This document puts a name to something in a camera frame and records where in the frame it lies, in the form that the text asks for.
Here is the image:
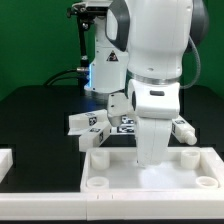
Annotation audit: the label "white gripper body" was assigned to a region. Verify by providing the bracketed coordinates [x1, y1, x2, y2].
[107, 79, 180, 167]

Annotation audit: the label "white square desk top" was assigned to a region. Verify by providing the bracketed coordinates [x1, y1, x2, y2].
[80, 147, 224, 192]

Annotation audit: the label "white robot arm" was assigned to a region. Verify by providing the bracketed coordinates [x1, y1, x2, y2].
[86, 0, 209, 167]

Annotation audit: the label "white marker sheet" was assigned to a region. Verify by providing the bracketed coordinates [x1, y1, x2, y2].
[67, 114, 138, 137]

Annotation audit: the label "white front fence bar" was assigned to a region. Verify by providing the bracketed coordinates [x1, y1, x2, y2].
[0, 190, 224, 221]

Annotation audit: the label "white fence bar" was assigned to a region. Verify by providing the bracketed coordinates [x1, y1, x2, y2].
[0, 149, 13, 183]
[0, 190, 224, 221]

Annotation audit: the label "white left fence bar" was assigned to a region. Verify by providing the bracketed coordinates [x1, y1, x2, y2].
[0, 149, 13, 183]

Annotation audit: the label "black cables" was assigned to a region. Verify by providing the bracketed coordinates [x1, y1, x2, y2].
[43, 68, 84, 87]

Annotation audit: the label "camera on stand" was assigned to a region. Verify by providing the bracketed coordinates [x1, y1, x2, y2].
[72, 0, 113, 14]

